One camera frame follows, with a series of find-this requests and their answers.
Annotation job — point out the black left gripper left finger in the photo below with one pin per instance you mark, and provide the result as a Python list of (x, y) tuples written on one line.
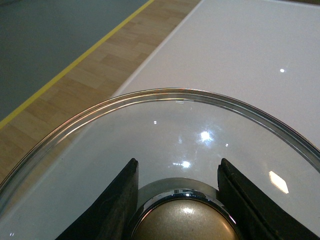
[(111, 212)]

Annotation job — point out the glass pot lid gold knob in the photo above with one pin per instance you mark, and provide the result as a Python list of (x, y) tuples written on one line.
[(178, 137)]

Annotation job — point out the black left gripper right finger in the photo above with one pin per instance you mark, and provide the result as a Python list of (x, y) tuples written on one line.
[(257, 216)]

